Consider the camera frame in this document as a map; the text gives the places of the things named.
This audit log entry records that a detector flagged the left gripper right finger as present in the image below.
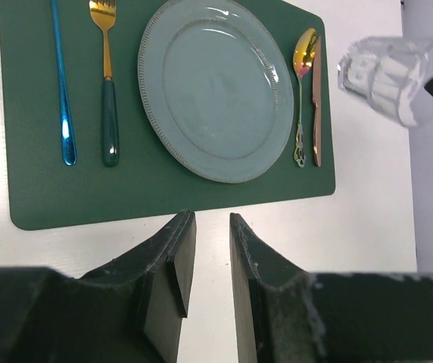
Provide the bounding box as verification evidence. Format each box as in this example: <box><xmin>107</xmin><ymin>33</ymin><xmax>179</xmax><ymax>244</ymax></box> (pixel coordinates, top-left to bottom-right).
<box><xmin>229</xmin><ymin>213</ymin><xmax>433</xmax><ymax>362</ymax></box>

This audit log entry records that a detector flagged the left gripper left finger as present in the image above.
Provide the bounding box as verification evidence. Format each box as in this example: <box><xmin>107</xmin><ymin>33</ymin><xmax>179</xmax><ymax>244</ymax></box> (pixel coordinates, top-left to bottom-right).
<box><xmin>0</xmin><ymin>211</ymin><xmax>196</xmax><ymax>362</ymax></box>

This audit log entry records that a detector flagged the clear drinking glass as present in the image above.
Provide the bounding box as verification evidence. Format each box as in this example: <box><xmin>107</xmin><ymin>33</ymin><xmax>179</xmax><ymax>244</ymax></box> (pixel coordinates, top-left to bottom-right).
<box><xmin>337</xmin><ymin>36</ymin><xmax>433</xmax><ymax>129</ymax></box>

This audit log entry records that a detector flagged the brown knife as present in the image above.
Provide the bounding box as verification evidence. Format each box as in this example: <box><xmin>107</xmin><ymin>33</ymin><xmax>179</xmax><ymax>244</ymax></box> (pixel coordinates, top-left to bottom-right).
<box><xmin>312</xmin><ymin>36</ymin><xmax>322</xmax><ymax>166</ymax></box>

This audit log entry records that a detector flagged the gold spoon green handle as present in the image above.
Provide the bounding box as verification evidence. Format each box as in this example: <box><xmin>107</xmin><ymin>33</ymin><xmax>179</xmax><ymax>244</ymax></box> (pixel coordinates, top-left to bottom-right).
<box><xmin>292</xmin><ymin>28</ymin><xmax>318</xmax><ymax>168</ymax></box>

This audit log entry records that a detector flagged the dark green placemat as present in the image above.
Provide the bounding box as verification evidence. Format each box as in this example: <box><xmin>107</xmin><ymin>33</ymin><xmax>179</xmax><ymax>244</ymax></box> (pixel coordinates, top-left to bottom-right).
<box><xmin>0</xmin><ymin>1</ymin><xmax>335</xmax><ymax>231</ymax></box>

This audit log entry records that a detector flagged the blue metallic fork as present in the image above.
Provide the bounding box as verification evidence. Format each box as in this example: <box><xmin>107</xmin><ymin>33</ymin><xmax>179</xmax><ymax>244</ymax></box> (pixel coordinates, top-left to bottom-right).
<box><xmin>51</xmin><ymin>0</ymin><xmax>77</xmax><ymax>166</ymax></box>

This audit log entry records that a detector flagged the grey-blue round plate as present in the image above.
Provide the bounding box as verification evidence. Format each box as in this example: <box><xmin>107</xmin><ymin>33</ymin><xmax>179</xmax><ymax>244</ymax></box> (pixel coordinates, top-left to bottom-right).
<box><xmin>138</xmin><ymin>1</ymin><xmax>294</xmax><ymax>184</ymax></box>

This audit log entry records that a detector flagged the gold fork green handle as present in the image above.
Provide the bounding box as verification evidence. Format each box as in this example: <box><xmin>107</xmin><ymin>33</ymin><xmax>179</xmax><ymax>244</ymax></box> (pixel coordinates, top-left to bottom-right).
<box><xmin>89</xmin><ymin>1</ymin><xmax>120</xmax><ymax>167</ymax></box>

